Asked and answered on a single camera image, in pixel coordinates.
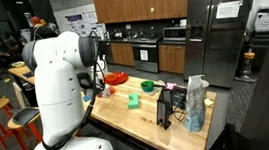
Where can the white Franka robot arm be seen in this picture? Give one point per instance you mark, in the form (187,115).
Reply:
(60,99)

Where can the green bowl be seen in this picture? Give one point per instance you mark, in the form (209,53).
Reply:
(147,86)

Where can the red plate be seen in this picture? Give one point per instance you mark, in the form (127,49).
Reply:
(117,77)

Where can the stainless oven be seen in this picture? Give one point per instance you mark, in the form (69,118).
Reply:
(146,55)

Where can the wooden base cabinet beside oven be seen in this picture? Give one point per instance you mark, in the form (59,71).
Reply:
(122,53)

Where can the green foam block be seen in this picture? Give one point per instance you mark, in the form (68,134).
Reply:
(133,101)

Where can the orange block with round hole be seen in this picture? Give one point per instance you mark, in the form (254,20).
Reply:
(112,89)

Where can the pink sticky note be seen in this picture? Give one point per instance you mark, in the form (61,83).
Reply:
(171,85)

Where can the black tablet stand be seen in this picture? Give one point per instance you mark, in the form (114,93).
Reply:
(167,98)
(162,114)

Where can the wooden base cabinet beside refrigerator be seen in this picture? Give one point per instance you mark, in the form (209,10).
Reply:
(172,58)

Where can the small black box device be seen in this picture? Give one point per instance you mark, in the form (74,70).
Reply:
(179,97)

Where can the stainless microwave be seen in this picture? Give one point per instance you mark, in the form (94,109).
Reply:
(174,33)

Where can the clear plastic bag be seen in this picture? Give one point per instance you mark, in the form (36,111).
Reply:
(194,105)

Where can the green cabinet sticker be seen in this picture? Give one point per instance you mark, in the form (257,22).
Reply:
(152,9)

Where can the white pot on microwave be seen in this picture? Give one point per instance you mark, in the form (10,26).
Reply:
(183,22)

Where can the yellow sticky note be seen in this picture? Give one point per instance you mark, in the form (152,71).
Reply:
(209,101)

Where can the stainless steel refrigerator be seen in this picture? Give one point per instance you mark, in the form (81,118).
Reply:
(221,35)

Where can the black plastic crate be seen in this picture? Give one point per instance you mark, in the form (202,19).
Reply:
(227,142)

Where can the yellow and grey vacuum cleaner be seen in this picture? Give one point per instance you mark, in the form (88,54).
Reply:
(248,61)

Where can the white paper on refrigerator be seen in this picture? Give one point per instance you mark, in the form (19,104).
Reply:
(228,9)

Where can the grey tray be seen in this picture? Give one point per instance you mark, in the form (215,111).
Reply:
(26,115)

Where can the wooden side table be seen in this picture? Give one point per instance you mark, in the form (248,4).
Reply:
(18,72)

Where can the grey office printer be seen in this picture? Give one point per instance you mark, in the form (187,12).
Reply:
(265,27)

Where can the tall wooden wall cabinets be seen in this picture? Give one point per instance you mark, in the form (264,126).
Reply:
(140,2)

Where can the white wall poster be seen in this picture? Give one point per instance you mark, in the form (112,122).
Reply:
(82,21)

